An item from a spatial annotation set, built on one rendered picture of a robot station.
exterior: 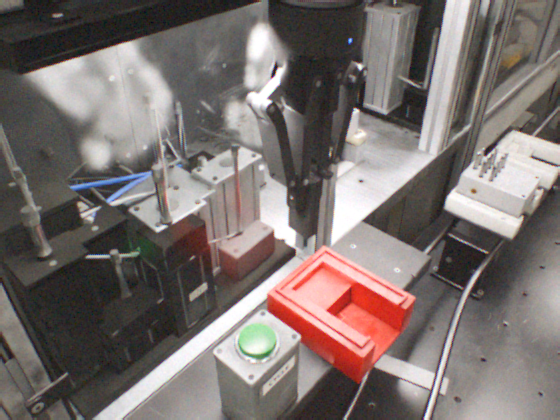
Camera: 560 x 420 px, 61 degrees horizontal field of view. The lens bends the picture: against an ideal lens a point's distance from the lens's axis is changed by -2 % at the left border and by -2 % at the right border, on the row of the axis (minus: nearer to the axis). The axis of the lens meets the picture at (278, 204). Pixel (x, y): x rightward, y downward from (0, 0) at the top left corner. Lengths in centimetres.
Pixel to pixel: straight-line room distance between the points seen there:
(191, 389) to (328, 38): 45
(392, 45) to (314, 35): 75
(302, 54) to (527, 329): 83
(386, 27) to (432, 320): 62
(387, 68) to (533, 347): 65
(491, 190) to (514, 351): 31
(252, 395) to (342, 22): 36
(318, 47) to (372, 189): 59
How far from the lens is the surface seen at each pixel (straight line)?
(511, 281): 118
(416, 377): 80
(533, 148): 129
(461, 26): 98
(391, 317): 69
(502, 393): 98
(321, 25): 37
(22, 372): 50
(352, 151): 99
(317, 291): 68
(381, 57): 115
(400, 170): 101
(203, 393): 64
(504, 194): 99
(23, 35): 32
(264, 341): 52
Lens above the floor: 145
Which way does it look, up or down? 38 degrees down
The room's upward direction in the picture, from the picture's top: straight up
